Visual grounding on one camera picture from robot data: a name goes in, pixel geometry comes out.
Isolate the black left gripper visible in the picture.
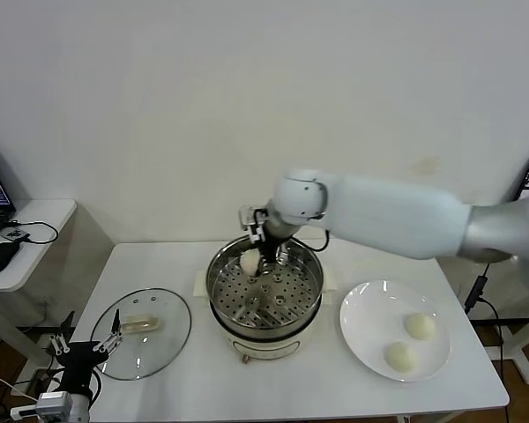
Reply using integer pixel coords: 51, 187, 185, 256
47, 308, 124, 393

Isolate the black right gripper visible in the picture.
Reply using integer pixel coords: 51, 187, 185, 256
249, 227, 288, 284

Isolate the white steamed baozi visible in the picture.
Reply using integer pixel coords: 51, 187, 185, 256
239, 249, 262, 277
404, 311, 436, 341
384, 341, 418, 370

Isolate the round glass pot lid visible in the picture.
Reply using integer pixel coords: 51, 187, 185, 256
90, 288, 192, 382

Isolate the stainless steel steamer basket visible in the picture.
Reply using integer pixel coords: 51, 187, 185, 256
193, 233, 338, 330

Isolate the cream electric cooker pot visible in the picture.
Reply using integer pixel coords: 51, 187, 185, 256
209, 294, 325, 366

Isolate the black computer mouse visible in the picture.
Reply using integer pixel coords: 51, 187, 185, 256
0, 241, 22, 275

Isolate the round white plate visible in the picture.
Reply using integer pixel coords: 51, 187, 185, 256
339, 280, 451, 382

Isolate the white side table with mouse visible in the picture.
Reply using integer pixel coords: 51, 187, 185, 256
0, 198, 78, 384

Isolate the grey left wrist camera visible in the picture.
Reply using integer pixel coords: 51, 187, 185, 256
10, 390, 75, 419

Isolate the white floor cable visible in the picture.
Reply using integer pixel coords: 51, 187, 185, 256
0, 367, 43, 405

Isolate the thin black usb cable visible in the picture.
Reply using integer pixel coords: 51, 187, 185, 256
12, 219, 59, 246

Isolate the black cable with adapter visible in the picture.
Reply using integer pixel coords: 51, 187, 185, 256
464, 262, 512, 423

